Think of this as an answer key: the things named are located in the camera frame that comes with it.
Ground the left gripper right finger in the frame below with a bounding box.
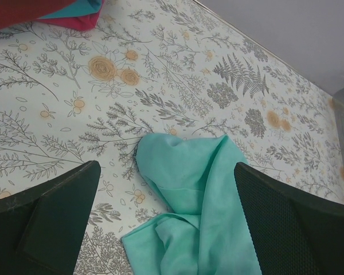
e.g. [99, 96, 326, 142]
[234, 162, 344, 274]

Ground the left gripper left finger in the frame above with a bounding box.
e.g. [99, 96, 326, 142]
[0, 160, 101, 274]

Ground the teal t shirt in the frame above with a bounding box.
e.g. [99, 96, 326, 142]
[122, 133, 261, 274]

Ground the floral table mat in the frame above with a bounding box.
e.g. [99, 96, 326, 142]
[0, 1, 344, 274]

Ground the pink folded t shirt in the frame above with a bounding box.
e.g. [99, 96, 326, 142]
[36, 11, 100, 32]

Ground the red folded t shirt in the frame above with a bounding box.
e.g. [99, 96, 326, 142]
[0, 0, 75, 29]

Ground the blue folded t shirt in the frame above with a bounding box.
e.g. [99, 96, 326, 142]
[40, 0, 103, 19]

